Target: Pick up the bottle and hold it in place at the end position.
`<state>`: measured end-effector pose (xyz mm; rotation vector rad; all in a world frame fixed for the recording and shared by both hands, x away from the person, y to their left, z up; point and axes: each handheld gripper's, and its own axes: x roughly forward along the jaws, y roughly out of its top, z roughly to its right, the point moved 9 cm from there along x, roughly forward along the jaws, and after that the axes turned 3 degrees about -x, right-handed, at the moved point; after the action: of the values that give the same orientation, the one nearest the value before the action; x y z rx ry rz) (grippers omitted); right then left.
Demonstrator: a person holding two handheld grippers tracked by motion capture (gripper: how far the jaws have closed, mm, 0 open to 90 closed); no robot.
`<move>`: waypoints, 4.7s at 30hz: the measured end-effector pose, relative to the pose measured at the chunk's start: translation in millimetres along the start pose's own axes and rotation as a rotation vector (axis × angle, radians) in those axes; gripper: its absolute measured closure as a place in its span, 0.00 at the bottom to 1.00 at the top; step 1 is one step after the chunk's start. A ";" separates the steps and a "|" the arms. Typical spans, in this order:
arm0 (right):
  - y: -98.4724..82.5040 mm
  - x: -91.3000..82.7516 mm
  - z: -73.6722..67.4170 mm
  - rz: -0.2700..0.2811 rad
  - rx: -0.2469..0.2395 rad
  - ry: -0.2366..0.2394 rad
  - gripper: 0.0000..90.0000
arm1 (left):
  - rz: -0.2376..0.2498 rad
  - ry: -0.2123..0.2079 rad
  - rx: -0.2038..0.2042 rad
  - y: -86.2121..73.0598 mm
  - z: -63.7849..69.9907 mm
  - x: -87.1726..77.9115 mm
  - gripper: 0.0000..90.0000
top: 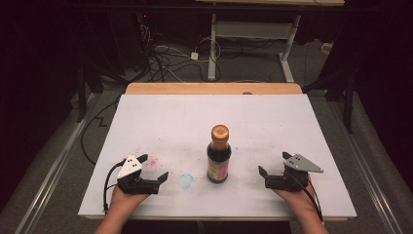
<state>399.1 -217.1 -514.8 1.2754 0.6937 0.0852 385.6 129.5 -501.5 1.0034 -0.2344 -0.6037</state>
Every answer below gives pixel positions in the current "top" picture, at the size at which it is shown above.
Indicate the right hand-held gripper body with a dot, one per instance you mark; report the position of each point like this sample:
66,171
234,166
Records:
292,182

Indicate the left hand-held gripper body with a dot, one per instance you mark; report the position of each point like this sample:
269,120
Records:
134,186

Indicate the dark sauce bottle orange cap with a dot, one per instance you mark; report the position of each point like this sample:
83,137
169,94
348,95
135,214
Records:
218,156

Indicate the person's left hand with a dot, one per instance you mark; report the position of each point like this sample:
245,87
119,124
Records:
125,201

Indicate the person's right hand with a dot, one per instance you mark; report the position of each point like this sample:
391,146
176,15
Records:
300,201

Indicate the white table cover board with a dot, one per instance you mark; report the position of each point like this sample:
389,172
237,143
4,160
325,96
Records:
181,130

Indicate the black stand leg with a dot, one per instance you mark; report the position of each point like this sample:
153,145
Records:
349,104
81,97

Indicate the wooden table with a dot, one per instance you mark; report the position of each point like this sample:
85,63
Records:
195,88

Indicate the white power adapter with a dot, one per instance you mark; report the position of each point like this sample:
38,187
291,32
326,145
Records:
194,56

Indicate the white power strip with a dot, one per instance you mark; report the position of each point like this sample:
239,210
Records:
326,47

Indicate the metal floor rail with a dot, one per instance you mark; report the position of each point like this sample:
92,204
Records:
55,169
367,169

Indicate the white metal desk frame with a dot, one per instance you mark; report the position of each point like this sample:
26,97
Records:
212,48

